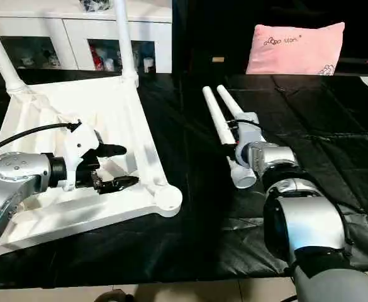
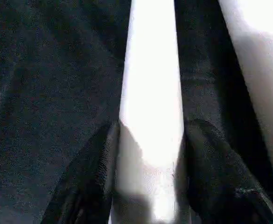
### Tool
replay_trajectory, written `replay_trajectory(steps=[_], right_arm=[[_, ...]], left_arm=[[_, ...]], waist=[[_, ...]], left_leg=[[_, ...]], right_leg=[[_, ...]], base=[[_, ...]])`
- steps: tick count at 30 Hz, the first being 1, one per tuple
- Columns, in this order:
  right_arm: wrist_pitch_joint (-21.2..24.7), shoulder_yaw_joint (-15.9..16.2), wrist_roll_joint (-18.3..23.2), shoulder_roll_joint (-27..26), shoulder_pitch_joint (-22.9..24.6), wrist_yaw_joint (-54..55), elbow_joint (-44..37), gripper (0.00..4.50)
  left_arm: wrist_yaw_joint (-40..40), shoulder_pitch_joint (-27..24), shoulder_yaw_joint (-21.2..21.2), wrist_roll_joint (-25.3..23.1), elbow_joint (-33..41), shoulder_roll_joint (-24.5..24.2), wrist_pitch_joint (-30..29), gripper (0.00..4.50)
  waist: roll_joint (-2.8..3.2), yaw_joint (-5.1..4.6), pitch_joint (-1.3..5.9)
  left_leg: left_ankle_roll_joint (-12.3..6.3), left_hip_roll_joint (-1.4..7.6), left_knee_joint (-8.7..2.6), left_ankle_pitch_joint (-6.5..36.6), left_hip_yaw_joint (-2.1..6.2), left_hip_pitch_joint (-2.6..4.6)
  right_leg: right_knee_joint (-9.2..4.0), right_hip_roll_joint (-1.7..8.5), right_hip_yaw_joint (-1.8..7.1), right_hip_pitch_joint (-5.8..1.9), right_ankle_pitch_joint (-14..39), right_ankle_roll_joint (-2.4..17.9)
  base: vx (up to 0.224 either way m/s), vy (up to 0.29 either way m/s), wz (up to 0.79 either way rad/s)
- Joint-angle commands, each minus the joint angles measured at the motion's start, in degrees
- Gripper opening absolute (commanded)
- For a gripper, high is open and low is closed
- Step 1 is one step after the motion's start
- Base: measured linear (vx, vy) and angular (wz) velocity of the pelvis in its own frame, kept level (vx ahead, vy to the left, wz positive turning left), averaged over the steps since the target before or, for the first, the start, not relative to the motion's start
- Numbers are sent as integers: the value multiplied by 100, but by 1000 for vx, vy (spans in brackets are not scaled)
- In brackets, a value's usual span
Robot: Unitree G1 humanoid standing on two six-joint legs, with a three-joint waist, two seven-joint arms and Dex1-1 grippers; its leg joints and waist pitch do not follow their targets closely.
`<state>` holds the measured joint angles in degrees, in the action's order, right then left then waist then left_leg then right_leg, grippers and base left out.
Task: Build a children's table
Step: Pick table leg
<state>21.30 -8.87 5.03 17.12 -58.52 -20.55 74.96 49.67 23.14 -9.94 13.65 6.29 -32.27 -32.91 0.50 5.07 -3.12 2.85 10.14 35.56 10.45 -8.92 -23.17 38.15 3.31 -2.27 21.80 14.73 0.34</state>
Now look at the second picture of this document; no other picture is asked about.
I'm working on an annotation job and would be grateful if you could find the white plastic table leg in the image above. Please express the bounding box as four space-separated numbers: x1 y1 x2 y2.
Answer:
218 0 273 196
109 0 187 224

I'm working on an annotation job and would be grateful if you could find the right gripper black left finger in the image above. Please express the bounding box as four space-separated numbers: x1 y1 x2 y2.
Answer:
41 120 121 224

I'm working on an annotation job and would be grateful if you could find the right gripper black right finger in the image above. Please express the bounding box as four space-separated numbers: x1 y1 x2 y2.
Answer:
176 119 273 224

